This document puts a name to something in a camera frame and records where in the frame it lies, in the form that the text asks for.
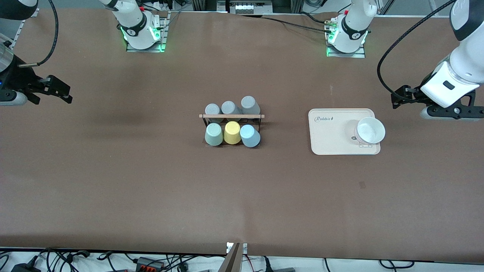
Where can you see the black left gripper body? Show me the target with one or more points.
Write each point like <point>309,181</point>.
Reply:
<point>415,93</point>

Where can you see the light blue plastic cup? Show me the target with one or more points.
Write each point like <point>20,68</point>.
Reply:
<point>249,136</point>

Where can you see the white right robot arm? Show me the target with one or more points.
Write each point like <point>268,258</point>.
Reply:
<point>134,22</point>

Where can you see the pale green plastic cup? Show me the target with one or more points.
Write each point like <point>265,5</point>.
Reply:
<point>213,135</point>

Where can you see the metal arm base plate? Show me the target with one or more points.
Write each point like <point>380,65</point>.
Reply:
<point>163,30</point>
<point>346,54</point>

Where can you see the white rack device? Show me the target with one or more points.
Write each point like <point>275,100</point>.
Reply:
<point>249,7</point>

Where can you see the black plug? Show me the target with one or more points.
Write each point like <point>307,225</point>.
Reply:
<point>267,264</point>

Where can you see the white power strip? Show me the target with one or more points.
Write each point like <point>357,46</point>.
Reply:
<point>162,5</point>

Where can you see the wooden post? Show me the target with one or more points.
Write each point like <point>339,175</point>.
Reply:
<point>230,260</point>

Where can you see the black orange connector block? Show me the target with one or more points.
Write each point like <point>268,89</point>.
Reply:
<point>145,261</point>

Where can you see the white bowl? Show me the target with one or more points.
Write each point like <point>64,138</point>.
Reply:
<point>370,130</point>

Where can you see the grey flat box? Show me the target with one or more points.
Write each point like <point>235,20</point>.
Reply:
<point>283,269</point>

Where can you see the cream rabbit print tray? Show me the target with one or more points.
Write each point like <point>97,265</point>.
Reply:
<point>332,145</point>

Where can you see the yellow plastic cup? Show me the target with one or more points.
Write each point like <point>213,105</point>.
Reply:
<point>231,134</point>

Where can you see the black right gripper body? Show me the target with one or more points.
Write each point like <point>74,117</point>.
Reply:
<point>19,80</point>

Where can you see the black power adapter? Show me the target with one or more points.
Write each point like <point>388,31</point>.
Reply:
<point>24,268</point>

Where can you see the white marker tag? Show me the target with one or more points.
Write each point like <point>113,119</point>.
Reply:
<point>245,248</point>

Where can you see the grey plastic cup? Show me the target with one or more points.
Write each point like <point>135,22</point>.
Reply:
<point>249,104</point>
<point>228,107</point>
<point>212,108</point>

